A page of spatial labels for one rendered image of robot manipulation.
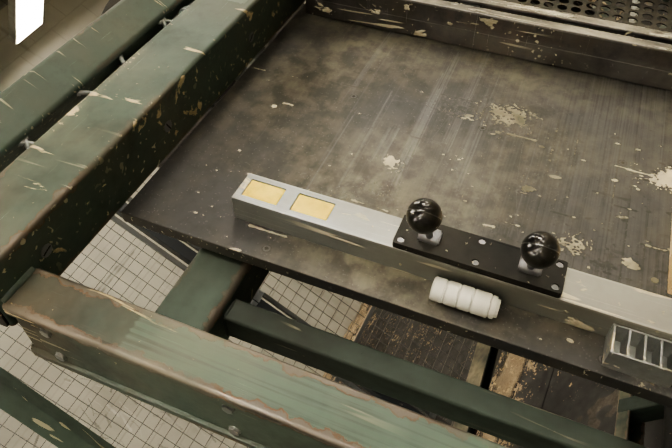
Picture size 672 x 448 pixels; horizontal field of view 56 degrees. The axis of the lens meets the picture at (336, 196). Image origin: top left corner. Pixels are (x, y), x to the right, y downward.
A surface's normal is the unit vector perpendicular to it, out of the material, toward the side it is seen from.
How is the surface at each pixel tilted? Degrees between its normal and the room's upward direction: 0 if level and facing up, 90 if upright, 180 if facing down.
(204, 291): 58
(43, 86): 90
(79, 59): 90
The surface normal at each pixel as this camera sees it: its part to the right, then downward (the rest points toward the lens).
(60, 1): 0.42, -0.35
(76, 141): 0.00, -0.70
